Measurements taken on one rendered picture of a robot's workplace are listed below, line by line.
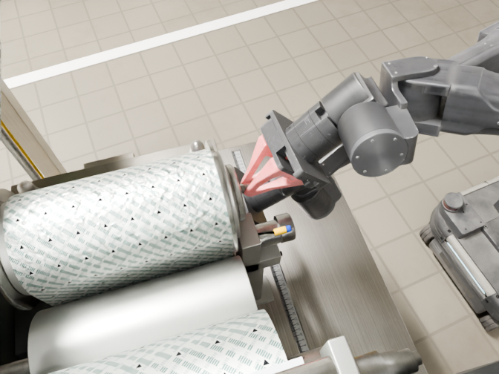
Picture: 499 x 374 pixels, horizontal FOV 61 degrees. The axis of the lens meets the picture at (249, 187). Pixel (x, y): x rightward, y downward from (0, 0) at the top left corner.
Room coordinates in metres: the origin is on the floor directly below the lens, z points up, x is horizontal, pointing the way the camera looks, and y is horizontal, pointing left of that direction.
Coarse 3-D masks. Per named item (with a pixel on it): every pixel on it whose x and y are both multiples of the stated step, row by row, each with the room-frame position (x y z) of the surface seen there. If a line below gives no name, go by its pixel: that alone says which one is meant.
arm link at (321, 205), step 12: (324, 156) 0.36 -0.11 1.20; (336, 156) 0.36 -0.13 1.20; (324, 168) 0.35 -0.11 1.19; (336, 168) 0.35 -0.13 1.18; (324, 192) 0.34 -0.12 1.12; (336, 192) 0.35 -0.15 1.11; (300, 204) 0.33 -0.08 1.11; (312, 204) 0.32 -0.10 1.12; (324, 204) 0.33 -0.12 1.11; (312, 216) 0.32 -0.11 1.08; (324, 216) 0.32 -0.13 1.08
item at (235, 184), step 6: (228, 168) 0.28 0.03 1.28; (228, 174) 0.27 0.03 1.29; (234, 174) 0.27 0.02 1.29; (234, 180) 0.27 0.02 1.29; (234, 186) 0.26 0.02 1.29; (234, 192) 0.25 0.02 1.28; (240, 192) 0.25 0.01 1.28; (234, 198) 0.25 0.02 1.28; (240, 198) 0.25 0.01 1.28; (240, 204) 0.24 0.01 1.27; (240, 210) 0.24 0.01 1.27; (240, 216) 0.23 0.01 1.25
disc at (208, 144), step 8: (208, 144) 0.30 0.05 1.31; (216, 160) 0.27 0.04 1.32; (216, 168) 0.26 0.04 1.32; (224, 184) 0.24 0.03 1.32; (224, 192) 0.23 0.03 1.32; (224, 200) 0.23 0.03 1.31; (232, 216) 0.21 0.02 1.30; (232, 224) 0.21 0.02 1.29; (232, 232) 0.20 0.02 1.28; (232, 240) 0.20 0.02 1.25; (232, 248) 0.21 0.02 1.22
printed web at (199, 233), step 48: (48, 192) 0.24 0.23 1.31; (96, 192) 0.23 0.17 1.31; (144, 192) 0.23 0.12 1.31; (192, 192) 0.24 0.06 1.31; (48, 240) 0.18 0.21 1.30; (96, 240) 0.18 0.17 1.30; (144, 240) 0.19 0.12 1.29; (192, 240) 0.19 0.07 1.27; (48, 288) 0.14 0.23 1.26; (96, 288) 0.16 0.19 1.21; (192, 336) 0.07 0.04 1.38; (240, 336) 0.06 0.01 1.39
